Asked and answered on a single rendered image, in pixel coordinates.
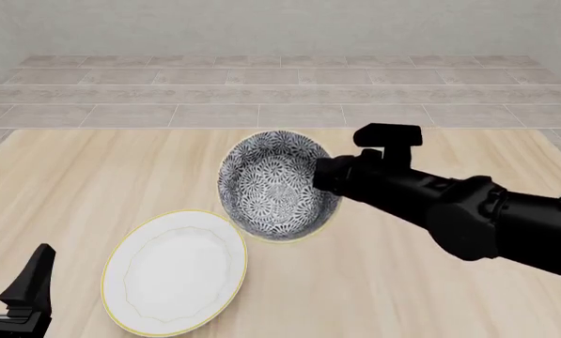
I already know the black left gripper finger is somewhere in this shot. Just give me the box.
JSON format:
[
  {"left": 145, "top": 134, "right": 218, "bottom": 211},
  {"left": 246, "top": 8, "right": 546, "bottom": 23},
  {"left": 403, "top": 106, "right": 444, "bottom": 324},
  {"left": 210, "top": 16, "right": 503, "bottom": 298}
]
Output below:
[{"left": 0, "top": 242, "right": 57, "bottom": 313}]

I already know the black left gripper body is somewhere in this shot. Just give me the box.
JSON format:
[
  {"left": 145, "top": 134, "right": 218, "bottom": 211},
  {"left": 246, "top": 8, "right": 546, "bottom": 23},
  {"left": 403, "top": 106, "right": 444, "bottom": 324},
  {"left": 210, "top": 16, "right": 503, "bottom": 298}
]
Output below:
[{"left": 0, "top": 304, "right": 55, "bottom": 338}]

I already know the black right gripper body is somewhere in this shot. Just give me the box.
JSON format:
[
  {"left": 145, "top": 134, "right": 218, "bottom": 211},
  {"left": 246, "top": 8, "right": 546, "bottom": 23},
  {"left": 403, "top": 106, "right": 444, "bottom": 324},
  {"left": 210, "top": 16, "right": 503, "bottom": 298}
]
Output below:
[{"left": 311, "top": 148, "right": 359, "bottom": 199}]

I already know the black white patterned bowl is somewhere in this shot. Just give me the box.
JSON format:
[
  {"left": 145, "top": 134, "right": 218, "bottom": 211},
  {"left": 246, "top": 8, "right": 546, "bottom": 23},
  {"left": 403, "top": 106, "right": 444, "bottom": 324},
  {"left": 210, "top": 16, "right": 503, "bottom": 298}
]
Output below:
[{"left": 216, "top": 130, "right": 346, "bottom": 245}]

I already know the white plate with yellow rim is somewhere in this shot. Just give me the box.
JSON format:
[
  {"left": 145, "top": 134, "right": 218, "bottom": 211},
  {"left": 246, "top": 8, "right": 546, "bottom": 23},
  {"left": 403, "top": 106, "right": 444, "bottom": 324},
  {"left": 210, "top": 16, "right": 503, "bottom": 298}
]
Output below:
[{"left": 100, "top": 208, "right": 249, "bottom": 337}]

